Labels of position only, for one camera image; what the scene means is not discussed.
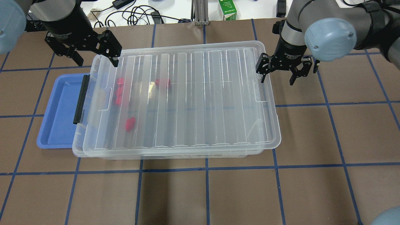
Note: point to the clear plastic storage box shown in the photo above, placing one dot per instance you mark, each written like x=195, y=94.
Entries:
x=93, y=150

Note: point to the blue plastic tray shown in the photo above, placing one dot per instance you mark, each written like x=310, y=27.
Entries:
x=57, y=129

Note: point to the red block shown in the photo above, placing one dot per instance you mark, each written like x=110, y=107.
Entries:
x=163, y=83
x=120, y=82
x=119, y=91
x=118, y=100
x=130, y=124

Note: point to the red block under lid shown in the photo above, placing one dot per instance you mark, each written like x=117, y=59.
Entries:
x=163, y=83

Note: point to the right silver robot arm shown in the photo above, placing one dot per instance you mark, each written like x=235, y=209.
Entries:
x=321, y=30

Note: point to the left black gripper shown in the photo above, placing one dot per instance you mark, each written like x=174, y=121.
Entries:
x=64, y=23

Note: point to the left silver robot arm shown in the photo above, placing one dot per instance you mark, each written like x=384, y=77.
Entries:
x=14, y=13

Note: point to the green white carton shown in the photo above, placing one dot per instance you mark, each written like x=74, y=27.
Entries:
x=227, y=10

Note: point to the black box latch handle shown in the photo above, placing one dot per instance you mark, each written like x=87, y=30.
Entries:
x=81, y=99

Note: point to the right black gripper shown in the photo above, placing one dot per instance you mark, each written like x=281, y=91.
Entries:
x=291, y=50

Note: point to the clear plastic box lid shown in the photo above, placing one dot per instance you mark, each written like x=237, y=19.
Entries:
x=184, y=100

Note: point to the aluminium frame post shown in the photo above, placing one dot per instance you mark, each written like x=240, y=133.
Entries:
x=200, y=14

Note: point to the black power adapter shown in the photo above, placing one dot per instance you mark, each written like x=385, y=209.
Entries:
x=118, y=4

